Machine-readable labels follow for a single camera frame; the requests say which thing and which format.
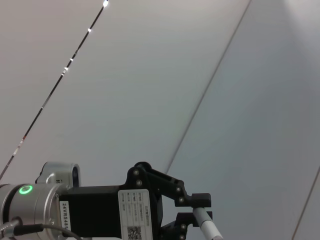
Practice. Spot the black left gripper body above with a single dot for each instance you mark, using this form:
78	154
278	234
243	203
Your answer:
100	212

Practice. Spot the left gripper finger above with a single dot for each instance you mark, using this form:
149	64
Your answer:
197	198
185	223

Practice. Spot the silver ballpoint pen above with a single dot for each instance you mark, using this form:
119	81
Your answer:
207	225

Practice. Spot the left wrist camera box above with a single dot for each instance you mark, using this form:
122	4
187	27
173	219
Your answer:
58	175

